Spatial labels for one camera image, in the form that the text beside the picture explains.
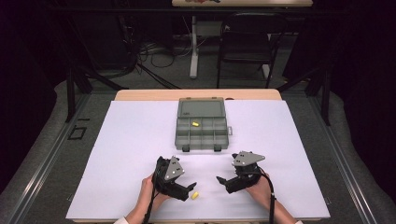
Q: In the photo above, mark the black folding chair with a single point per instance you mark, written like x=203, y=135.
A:
x=246, y=43

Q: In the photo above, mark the white table mat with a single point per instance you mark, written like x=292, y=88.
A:
x=124, y=124

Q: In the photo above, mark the grey box under desk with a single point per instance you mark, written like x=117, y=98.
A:
x=208, y=28

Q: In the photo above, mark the grey plastic compartment box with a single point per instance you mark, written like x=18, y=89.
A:
x=202, y=138

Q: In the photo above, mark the person's right hand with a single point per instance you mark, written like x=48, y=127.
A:
x=263, y=193

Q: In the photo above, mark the dark curtain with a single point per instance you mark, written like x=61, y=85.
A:
x=25, y=93
x=367, y=93

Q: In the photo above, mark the white-legged wooden desk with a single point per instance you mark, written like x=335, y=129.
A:
x=194, y=46

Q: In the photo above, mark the black metal stand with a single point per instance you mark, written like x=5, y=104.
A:
x=326, y=102
x=70, y=99

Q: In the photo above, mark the aluminium floor rail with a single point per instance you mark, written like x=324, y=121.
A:
x=46, y=161
x=344, y=161

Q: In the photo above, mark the person's left hand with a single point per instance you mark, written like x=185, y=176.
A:
x=146, y=194

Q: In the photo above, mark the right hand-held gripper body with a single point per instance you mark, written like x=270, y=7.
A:
x=247, y=158

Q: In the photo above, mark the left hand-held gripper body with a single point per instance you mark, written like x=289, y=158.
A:
x=172, y=169

